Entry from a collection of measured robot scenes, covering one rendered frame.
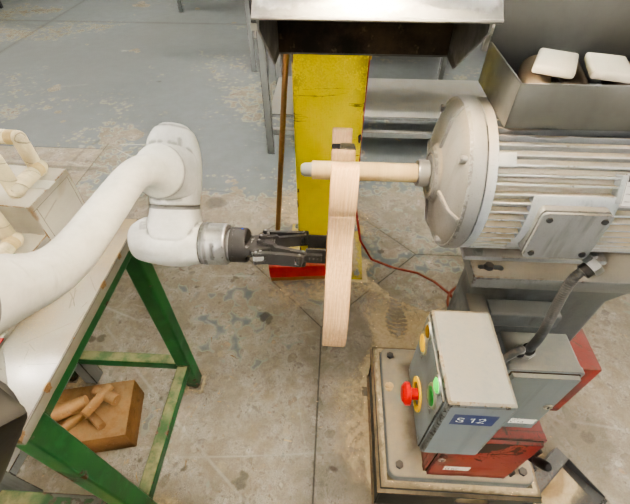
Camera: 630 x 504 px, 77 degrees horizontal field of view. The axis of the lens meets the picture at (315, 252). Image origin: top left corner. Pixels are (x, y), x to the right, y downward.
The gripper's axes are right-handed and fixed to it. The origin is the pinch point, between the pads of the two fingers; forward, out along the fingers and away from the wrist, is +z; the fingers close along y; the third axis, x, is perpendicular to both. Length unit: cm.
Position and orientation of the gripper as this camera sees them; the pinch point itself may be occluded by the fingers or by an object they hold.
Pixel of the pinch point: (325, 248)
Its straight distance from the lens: 83.7
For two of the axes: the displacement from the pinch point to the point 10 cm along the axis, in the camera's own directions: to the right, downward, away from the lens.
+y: -0.4, 4.1, -9.1
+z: 10.0, 0.5, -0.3
